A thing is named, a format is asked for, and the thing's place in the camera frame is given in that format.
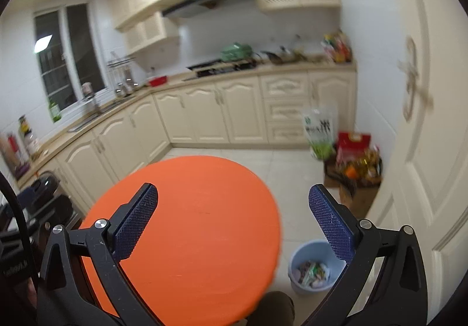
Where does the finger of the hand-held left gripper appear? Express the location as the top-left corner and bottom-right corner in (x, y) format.
(16, 187), (47, 208)
(22, 195), (74, 235)

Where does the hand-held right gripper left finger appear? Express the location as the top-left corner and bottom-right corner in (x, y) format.
(37, 183), (165, 326)

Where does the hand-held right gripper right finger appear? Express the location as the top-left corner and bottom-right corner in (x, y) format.
(308, 183), (428, 326)

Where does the light blue plastic bin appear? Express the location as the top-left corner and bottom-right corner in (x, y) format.
(289, 241), (348, 295)

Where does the black rice cooker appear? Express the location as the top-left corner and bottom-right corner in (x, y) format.
(31, 172), (61, 199)

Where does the purple rack with red utensils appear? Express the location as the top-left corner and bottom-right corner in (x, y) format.
(7, 134), (30, 177)

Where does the brown paper bag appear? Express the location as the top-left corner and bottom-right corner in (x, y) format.
(338, 176), (383, 219)

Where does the wooden cutting board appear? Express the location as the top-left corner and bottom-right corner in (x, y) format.
(0, 134), (23, 175)

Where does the small brown cardboard box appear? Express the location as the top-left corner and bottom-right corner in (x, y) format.
(324, 158), (348, 188)

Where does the large clear jar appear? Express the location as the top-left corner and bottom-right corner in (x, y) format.
(24, 129), (41, 156)

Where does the orange round table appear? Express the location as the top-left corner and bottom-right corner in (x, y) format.
(80, 155), (283, 326)

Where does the yellow cooking oil bottle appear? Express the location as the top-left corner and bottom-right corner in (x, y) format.
(347, 150), (381, 178)

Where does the red gift box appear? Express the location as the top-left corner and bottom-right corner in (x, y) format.
(335, 132), (371, 164)

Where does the clear and green rice bag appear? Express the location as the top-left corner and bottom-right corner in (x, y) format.
(302, 105), (335, 160)

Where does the steel sink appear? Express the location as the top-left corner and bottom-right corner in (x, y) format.
(68, 101), (128, 133)

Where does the person's leg in dark trousers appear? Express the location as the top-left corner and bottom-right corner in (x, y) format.
(245, 291), (296, 326)

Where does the cream door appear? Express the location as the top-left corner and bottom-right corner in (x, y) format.
(366, 0), (468, 326)

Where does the cream base cabinet run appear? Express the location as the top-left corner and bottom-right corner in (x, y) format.
(16, 62), (357, 217)

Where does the row of hanging metal utensils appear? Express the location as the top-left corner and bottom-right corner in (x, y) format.
(107, 52), (140, 96)

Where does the dark window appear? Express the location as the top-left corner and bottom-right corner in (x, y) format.
(34, 2), (106, 111)

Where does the frying pan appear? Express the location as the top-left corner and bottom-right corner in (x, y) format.
(261, 46), (304, 64)

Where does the black gas stove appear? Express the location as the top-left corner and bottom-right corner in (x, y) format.
(186, 59), (258, 77)

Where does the cluster of condiment bottles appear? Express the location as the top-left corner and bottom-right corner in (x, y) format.
(321, 31), (353, 63)

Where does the green electric pot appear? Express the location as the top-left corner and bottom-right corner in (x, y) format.
(220, 42), (253, 61)

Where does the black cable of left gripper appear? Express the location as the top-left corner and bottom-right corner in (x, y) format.
(0, 170), (39, 283)

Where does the cream door handle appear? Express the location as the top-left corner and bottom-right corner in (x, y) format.
(398, 37), (434, 122)

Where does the small lattice wall cabinet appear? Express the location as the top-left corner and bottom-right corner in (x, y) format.
(124, 12), (180, 54)

